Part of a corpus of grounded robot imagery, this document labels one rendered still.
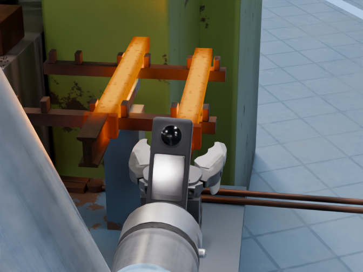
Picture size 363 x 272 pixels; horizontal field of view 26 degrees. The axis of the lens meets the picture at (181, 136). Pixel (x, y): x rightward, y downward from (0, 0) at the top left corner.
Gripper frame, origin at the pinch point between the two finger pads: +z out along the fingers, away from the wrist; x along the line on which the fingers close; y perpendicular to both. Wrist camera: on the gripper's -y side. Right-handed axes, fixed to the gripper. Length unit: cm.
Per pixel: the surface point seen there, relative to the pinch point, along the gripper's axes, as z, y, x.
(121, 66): 25.0, -0.8, -12.6
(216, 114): 96, 38, -1
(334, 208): 28.0, 25.5, 24.2
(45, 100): 10.2, -0.6, -21.3
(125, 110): 9.7, 0.2, -9.4
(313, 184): 165, 95, 32
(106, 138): 3.4, 1.9, -10.9
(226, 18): 96, 12, 1
